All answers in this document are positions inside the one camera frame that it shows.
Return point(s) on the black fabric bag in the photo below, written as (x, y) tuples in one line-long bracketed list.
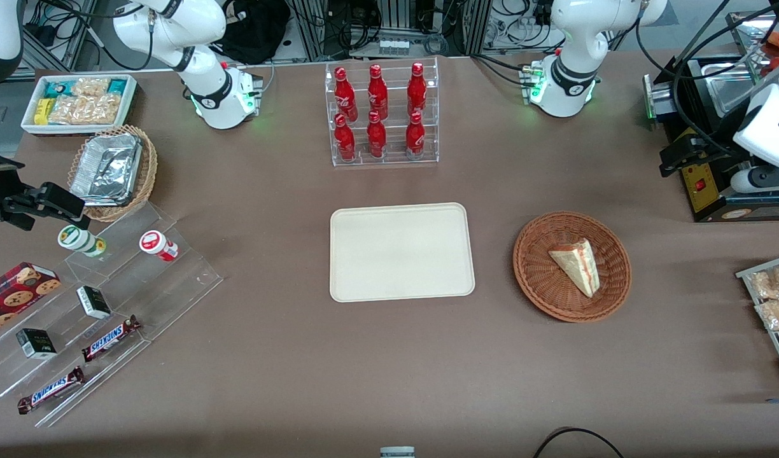
[(252, 32)]

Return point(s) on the beige rectangular tray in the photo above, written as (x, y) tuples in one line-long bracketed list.
[(402, 254)]

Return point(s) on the red plaid cookie box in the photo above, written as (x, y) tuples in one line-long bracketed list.
[(14, 296)]

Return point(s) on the white rectangular snack bin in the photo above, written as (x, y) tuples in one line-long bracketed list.
[(28, 124)]

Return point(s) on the red cola bottle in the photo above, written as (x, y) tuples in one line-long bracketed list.
[(417, 92), (415, 138), (377, 94), (345, 95), (345, 141), (377, 138)]

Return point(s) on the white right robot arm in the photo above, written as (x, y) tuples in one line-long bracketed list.
[(211, 83)]

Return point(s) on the red-capped yogurt bottle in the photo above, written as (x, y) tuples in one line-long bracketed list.
[(157, 245)]

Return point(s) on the small grey box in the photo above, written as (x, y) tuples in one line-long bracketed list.
[(397, 452)]

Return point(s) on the white power strip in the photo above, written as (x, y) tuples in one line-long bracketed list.
[(394, 46)]

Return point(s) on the Snickers chocolate bar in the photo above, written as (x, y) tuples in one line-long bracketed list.
[(51, 389), (109, 338)]

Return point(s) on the triangular sandwich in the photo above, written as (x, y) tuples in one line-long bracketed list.
[(577, 267)]

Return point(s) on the clear acrylic stepped display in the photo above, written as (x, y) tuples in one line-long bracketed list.
[(173, 286)]

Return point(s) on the round brown wicker basket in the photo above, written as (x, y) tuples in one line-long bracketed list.
[(542, 292)]

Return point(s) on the clear acrylic bottle rack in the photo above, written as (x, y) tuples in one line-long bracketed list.
[(393, 159)]

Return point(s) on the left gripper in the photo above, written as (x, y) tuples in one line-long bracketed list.
[(714, 142)]

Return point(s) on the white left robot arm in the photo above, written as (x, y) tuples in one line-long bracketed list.
[(568, 63)]

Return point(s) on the teal snack packet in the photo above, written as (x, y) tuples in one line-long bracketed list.
[(57, 88), (118, 85)]

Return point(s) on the aluminium foil tray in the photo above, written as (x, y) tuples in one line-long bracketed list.
[(106, 168)]

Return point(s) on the clear cracker bag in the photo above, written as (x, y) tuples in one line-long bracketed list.
[(87, 110), (90, 86)]

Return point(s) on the yellow snack packet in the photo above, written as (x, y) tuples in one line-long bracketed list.
[(41, 111)]

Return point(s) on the small black carton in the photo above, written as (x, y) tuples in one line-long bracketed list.
[(93, 302), (36, 343)]

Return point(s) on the oval tan wicker basket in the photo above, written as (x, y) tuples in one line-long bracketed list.
[(149, 172)]

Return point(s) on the green-capped yogurt bottle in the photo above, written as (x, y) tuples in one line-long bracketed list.
[(77, 240)]

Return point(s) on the black countertop appliance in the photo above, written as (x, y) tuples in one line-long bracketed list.
[(704, 197)]

